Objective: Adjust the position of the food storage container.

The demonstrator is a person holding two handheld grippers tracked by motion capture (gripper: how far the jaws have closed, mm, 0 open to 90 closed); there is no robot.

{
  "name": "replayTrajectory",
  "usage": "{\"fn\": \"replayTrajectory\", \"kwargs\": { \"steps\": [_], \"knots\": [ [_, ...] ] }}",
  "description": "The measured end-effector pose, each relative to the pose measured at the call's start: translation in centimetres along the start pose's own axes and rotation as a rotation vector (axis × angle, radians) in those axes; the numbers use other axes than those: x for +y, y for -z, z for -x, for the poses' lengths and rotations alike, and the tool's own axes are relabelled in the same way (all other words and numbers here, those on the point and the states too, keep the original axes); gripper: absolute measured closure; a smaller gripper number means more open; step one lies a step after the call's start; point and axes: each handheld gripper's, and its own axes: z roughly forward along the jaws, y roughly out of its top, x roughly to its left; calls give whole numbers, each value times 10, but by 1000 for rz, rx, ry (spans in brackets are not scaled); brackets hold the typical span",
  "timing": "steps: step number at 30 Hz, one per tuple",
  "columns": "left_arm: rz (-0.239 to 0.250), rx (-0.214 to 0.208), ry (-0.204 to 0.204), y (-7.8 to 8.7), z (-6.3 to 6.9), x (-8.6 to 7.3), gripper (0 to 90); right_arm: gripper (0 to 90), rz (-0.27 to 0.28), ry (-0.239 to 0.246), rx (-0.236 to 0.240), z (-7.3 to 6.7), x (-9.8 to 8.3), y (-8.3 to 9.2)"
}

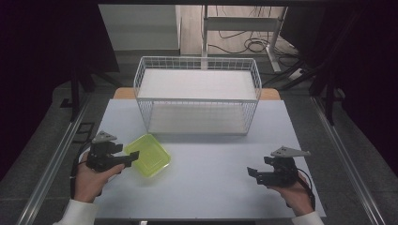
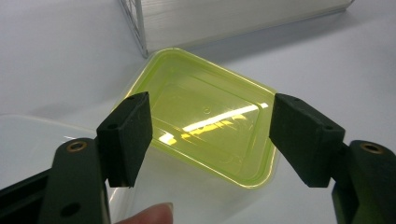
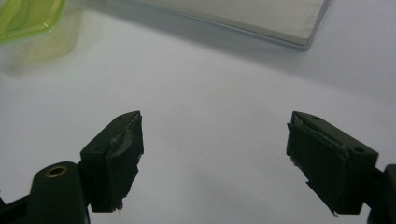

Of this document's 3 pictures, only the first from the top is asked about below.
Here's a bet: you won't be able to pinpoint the white wire rack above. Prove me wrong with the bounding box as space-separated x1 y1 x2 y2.
132 55 263 136

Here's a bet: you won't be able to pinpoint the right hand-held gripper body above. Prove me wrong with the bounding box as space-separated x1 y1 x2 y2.
255 145 312 188

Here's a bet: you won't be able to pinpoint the person's left hand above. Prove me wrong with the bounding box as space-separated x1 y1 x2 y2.
72 152 126 204

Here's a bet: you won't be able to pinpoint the person's right hand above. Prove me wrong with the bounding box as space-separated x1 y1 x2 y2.
268 172 314 218

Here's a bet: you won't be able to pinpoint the translucent green food container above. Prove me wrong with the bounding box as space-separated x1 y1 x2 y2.
124 133 172 179

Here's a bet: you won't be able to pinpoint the metal floor rail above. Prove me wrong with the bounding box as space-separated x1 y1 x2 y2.
14 93 92 225
310 96 387 225

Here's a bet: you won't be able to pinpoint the black floor cables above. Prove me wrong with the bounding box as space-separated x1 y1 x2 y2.
207 5 303 69

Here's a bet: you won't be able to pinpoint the black stand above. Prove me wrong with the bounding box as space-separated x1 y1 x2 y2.
262 59 348 127
59 59 124 124

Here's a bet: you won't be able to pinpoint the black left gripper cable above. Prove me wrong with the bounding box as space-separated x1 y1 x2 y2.
69 140 94 201

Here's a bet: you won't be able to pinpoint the white metal desk frame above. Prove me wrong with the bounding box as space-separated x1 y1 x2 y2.
201 4 289 75

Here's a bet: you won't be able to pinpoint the white table mat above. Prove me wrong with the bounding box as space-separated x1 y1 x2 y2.
93 98 327 220

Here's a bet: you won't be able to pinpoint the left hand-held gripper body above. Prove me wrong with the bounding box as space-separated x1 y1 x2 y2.
85 130 127 173

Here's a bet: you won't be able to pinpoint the white cabinet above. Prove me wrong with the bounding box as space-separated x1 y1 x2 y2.
98 4 183 53

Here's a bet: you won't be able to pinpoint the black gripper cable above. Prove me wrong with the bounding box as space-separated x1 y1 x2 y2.
295 168 316 211
69 140 94 201

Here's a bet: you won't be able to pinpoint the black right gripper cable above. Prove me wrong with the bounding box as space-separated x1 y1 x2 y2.
295 168 316 211

